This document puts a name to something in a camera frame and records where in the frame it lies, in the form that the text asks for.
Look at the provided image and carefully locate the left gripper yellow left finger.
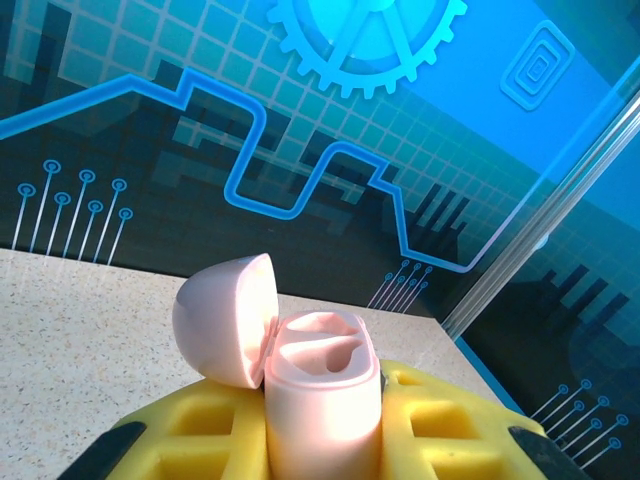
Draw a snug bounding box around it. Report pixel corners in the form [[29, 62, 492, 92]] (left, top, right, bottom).
[[62, 380, 274, 480]]

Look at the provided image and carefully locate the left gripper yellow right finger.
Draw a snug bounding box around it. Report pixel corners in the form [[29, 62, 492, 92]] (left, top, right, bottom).
[[372, 357, 594, 480]]

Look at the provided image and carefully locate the pink earbud charging case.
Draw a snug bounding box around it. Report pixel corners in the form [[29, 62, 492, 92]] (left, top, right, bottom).
[[171, 252, 385, 480]]

